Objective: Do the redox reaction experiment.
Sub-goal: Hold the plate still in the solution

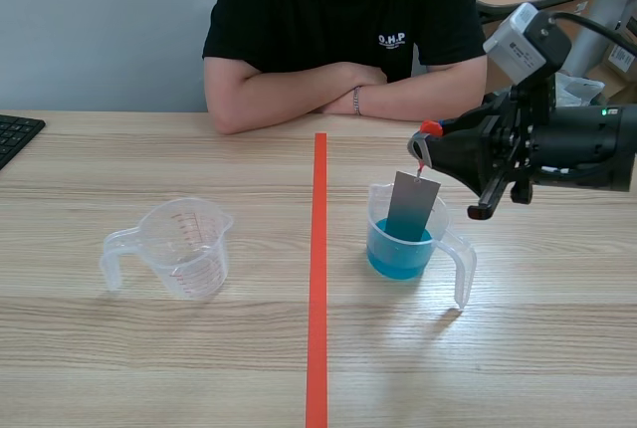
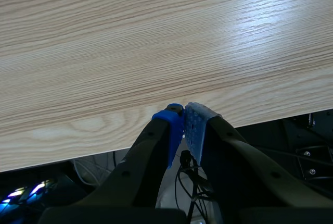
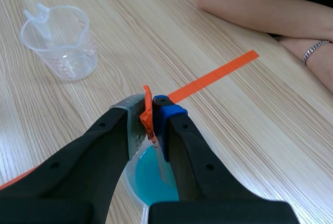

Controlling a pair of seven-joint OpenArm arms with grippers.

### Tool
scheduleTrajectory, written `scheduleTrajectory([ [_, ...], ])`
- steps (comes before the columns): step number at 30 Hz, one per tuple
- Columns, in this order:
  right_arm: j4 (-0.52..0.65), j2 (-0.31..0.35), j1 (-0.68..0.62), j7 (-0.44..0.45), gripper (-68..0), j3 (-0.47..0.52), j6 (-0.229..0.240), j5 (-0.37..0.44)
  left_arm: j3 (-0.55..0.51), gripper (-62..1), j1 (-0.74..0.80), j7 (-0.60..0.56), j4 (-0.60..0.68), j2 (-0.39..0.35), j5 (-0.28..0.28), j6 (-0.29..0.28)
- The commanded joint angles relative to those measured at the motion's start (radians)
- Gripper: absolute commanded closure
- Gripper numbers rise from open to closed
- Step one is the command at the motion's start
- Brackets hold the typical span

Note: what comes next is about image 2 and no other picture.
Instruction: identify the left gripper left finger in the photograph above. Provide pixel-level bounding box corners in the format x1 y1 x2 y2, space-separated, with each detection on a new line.
37 103 188 224

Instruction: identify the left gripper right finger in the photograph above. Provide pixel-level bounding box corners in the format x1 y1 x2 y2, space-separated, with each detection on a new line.
183 102 333 224

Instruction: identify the black cable bundle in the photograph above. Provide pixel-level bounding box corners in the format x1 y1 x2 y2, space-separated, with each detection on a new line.
174 150 224 224

